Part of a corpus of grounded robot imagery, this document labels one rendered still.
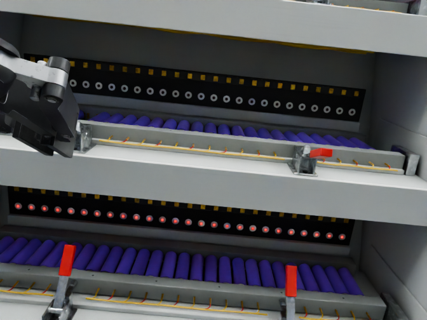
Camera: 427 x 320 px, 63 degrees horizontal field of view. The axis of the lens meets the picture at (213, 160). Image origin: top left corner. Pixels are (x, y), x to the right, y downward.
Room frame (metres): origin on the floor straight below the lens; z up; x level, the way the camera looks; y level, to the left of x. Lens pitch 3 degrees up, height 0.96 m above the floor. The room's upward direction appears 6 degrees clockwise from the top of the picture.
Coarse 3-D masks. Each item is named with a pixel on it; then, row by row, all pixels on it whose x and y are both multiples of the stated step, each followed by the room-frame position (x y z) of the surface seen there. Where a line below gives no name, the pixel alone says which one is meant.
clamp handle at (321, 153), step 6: (306, 150) 0.41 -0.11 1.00; (312, 150) 0.37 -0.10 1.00; (318, 150) 0.35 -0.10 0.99; (324, 150) 0.34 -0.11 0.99; (330, 150) 0.34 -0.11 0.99; (306, 156) 0.39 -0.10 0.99; (312, 156) 0.37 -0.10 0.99; (318, 156) 0.35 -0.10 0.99; (324, 156) 0.34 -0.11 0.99; (330, 156) 0.34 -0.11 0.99
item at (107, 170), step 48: (96, 96) 0.56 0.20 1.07; (0, 144) 0.40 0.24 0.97; (384, 144) 0.54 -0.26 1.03; (96, 192) 0.40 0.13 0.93; (144, 192) 0.40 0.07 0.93; (192, 192) 0.40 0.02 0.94; (240, 192) 0.40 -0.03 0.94; (288, 192) 0.40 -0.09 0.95; (336, 192) 0.40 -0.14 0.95; (384, 192) 0.40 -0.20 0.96
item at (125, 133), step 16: (96, 128) 0.44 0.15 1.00; (112, 128) 0.44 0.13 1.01; (128, 128) 0.44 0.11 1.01; (144, 128) 0.44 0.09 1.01; (160, 128) 0.45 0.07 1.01; (128, 144) 0.42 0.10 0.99; (160, 144) 0.44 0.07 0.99; (176, 144) 0.43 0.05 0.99; (192, 144) 0.44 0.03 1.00; (208, 144) 0.44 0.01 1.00; (224, 144) 0.44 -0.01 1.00; (240, 144) 0.44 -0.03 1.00; (256, 144) 0.44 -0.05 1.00; (272, 144) 0.44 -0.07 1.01; (288, 144) 0.44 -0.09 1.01; (304, 144) 0.45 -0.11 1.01; (320, 144) 0.46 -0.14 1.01; (320, 160) 0.45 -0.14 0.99; (336, 160) 0.45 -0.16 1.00; (352, 160) 0.45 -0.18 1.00; (368, 160) 0.45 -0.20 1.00; (384, 160) 0.45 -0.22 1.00; (400, 160) 0.45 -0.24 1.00
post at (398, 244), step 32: (384, 0) 0.58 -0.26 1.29; (384, 64) 0.56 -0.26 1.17; (416, 64) 0.48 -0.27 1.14; (384, 96) 0.56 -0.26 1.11; (416, 96) 0.47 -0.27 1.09; (416, 128) 0.46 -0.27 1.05; (384, 224) 0.53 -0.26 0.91; (384, 256) 0.52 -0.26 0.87; (416, 256) 0.45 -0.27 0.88; (416, 288) 0.44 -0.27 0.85
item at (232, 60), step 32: (32, 32) 0.59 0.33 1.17; (64, 32) 0.59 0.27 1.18; (96, 32) 0.59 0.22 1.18; (128, 32) 0.59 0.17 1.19; (160, 32) 0.59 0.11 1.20; (160, 64) 0.59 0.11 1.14; (192, 64) 0.59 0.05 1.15; (224, 64) 0.59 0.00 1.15; (256, 64) 0.60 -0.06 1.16; (288, 64) 0.60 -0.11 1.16; (320, 64) 0.60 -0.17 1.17; (352, 64) 0.60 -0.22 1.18; (320, 128) 0.60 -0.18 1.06; (0, 224) 0.59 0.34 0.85; (352, 256) 0.60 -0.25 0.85
